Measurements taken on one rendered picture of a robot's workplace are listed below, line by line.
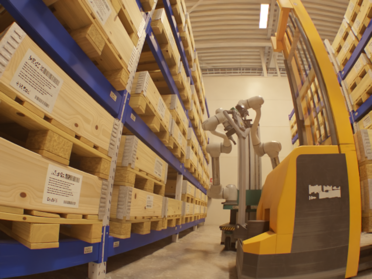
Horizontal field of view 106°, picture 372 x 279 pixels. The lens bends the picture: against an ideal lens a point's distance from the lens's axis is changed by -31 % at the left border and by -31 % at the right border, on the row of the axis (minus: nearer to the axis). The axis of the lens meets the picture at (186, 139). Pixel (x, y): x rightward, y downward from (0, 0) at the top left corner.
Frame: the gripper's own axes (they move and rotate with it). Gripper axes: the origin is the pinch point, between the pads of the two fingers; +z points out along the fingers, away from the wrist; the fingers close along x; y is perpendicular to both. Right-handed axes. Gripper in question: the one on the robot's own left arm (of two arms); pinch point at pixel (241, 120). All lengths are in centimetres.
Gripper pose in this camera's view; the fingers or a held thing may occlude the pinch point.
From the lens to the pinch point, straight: 191.1
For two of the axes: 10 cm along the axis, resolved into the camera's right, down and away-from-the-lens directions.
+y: 6.8, 6.7, 3.0
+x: -6.9, 4.5, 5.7
